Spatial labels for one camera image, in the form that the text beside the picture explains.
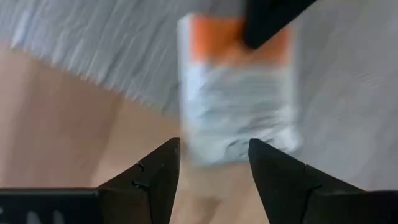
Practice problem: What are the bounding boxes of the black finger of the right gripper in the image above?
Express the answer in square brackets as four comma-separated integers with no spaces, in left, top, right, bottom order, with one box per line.
[241,0,317,50]

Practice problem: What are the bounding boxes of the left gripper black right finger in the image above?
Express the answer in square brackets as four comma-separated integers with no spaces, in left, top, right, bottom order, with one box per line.
[248,138,364,224]

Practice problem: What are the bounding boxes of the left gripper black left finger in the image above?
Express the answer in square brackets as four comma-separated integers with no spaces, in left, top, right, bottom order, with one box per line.
[98,136,182,224]

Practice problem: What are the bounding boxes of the white orange tea bag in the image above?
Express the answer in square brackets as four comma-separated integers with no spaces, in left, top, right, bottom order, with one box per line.
[177,12,302,167]

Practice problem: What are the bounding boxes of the grey woven placemat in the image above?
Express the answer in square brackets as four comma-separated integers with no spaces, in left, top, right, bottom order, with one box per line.
[0,0,398,191]

